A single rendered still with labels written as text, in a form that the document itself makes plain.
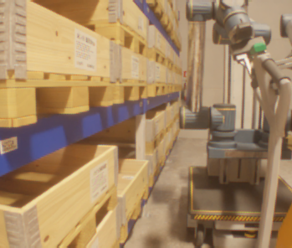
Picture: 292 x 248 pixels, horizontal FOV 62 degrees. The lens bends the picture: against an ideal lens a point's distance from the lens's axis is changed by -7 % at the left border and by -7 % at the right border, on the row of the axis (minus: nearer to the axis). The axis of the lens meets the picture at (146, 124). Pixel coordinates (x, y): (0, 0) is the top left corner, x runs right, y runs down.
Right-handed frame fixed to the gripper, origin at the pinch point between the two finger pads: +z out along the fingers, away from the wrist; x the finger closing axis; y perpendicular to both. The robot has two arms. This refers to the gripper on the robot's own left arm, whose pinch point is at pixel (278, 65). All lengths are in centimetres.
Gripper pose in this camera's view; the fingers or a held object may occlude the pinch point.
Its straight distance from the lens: 91.6
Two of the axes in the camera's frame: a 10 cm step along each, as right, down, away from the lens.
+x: -2.7, -9.6, -0.8
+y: 2.1, -1.4, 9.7
